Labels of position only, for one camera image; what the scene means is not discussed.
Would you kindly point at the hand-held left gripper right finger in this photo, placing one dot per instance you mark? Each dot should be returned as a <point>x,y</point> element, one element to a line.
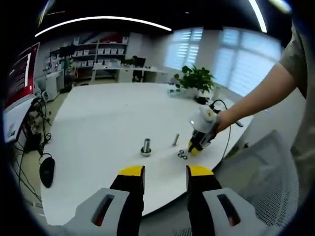
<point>201,196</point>

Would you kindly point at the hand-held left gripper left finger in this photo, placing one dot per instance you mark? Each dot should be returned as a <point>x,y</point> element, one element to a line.
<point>128,196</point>

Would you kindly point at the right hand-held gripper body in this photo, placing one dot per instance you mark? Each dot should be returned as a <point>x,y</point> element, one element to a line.
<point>203,121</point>

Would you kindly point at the small steel threaded stud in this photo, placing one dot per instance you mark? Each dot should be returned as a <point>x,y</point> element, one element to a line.
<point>176,138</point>

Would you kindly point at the large steel threaded stud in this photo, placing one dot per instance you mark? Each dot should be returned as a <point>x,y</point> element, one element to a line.
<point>146,145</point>

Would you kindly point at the black round desk outlet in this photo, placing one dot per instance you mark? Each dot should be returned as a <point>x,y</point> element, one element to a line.
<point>202,99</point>

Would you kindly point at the clear glass dish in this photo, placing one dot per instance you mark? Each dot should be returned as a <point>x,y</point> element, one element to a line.
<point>173,91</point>

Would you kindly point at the potted green plant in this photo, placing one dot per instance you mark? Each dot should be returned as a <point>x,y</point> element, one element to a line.
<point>195,78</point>

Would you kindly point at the window blinds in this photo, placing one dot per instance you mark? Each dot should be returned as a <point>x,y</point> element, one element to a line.
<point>233,61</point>

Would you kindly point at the grey mesh office chair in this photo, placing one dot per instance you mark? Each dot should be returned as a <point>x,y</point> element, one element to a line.
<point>270,172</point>

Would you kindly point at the long white counter desk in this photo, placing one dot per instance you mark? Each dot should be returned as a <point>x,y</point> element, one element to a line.
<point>147,73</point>

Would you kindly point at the black computer mouse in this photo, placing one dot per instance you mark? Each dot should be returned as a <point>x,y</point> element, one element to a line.
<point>46,172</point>

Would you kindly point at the black office chair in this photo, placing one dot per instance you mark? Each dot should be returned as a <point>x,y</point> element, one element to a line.
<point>139,62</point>

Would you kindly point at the person's grey shirt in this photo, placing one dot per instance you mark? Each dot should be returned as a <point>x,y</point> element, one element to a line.
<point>295,49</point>

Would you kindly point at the shelf unit with white bins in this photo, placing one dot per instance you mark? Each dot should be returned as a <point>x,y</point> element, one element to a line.
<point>103,51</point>

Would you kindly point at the white cabinet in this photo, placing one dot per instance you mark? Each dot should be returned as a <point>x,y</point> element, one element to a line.
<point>54,83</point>

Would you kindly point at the curved ceiling light strip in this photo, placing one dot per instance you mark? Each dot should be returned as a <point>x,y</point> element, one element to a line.
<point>103,18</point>

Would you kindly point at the red screen monitor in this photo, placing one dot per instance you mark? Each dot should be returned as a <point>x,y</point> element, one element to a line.
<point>19,76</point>

